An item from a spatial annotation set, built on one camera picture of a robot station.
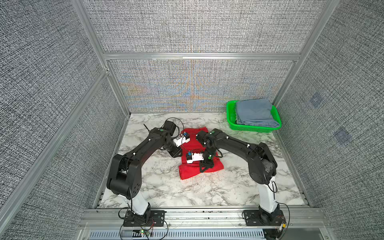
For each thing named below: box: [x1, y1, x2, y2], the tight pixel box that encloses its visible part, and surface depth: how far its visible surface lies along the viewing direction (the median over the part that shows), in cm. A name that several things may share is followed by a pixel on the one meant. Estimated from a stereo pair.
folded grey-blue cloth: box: [235, 98, 280, 128], surface depth 112 cm
